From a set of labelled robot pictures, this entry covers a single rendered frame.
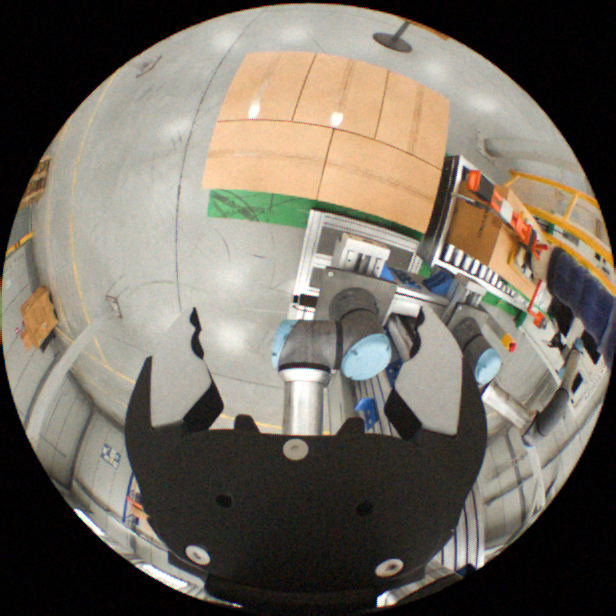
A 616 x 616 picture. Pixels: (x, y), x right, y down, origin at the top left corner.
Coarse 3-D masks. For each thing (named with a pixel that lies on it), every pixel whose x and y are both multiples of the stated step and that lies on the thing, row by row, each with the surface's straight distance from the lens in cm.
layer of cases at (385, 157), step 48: (240, 96) 127; (288, 96) 119; (336, 96) 119; (384, 96) 127; (432, 96) 146; (240, 144) 113; (288, 144) 108; (336, 144) 108; (384, 144) 113; (432, 144) 127; (288, 192) 104; (336, 192) 104; (384, 192) 109; (432, 192) 121
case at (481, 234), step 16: (464, 192) 126; (512, 192) 108; (464, 208) 121; (464, 224) 117; (480, 224) 108; (496, 224) 102; (448, 240) 123; (464, 240) 113; (480, 240) 105; (496, 240) 99; (512, 240) 109; (544, 240) 144; (480, 256) 102; (496, 256) 100; (496, 272) 104; (512, 272) 115; (528, 288) 138
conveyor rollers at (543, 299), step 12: (444, 252) 134; (456, 252) 139; (456, 264) 138; (468, 264) 145; (480, 276) 157; (492, 276) 171; (504, 288) 186; (516, 288) 209; (540, 288) 257; (540, 300) 273
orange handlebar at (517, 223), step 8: (472, 176) 67; (472, 184) 67; (496, 192) 76; (496, 208) 75; (512, 216) 85; (512, 224) 83; (520, 224) 88; (520, 232) 88; (536, 256) 106; (536, 288) 119; (536, 296) 120; (528, 312) 120
